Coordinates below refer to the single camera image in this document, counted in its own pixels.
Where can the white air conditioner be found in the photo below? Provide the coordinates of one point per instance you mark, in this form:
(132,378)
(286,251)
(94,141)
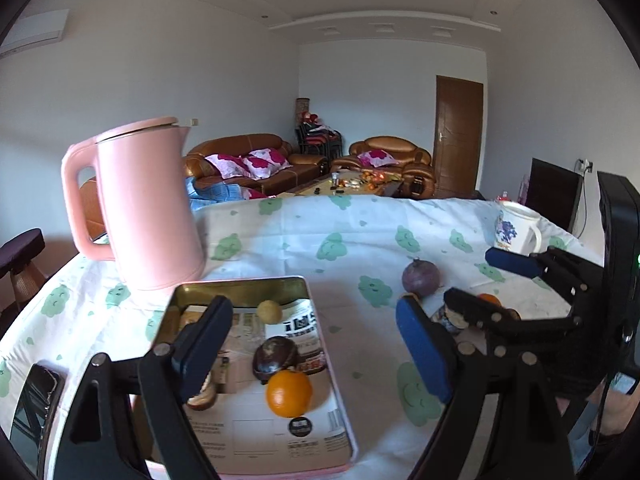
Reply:
(35,32)

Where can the white printed mug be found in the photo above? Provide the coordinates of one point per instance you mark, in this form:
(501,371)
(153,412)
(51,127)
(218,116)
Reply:
(512,230)

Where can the dark purple stool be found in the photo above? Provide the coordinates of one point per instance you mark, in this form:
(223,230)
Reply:
(20,252)

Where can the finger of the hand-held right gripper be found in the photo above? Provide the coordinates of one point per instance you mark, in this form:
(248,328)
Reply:
(510,261)
(475,307)

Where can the orange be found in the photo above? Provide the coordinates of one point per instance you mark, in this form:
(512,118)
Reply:
(289,394)
(489,300)

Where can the pink electric kettle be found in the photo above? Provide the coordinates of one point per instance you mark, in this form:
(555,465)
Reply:
(150,210)

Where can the tall cylindrical vase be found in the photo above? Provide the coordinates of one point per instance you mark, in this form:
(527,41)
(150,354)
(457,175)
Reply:
(302,107)

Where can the black smartphone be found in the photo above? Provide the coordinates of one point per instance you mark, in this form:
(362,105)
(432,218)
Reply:
(35,405)

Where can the black television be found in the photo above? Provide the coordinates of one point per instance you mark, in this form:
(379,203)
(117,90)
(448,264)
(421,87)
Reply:
(552,192)

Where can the brown leather armchair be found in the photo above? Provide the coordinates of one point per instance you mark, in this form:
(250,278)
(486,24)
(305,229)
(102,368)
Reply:
(415,170)

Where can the brown wooden door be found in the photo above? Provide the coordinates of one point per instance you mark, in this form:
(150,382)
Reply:
(457,135)

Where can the person's right forearm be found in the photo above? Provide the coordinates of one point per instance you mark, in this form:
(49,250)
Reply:
(620,425)

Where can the orange chair back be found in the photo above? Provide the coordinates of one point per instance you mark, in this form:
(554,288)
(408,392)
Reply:
(92,210)

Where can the brown leather sofa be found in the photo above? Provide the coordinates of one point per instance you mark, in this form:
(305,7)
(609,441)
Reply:
(305,167)

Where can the blue clothes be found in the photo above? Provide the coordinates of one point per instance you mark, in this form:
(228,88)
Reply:
(215,191)

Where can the wooden coffee table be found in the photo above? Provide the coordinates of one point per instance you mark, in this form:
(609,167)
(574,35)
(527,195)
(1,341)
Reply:
(350,189)

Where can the cloud-print white tablecloth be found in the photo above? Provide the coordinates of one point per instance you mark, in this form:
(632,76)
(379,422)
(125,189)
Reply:
(325,230)

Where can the stacked black chairs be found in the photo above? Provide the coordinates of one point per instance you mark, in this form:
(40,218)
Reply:
(320,144)

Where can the wall power outlet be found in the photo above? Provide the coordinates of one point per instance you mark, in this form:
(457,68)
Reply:
(585,164)

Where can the purple passion fruit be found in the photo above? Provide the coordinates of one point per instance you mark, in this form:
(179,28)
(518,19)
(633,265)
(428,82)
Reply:
(421,277)

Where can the pink tin box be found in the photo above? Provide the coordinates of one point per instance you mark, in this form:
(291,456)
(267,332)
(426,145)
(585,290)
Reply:
(240,292)

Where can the floral pink pillow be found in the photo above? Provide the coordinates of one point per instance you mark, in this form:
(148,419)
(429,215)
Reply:
(274,156)
(222,165)
(376,157)
(255,164)

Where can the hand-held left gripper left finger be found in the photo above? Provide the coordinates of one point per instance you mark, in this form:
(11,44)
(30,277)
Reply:
(200,360)

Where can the small yellow round fruit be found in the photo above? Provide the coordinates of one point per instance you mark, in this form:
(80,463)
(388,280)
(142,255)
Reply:
(269,311)

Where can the printed paper leaflet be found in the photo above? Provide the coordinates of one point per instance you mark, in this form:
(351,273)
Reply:
(280,440)

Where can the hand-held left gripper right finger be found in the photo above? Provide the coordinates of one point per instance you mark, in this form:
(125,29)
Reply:
(425,355)

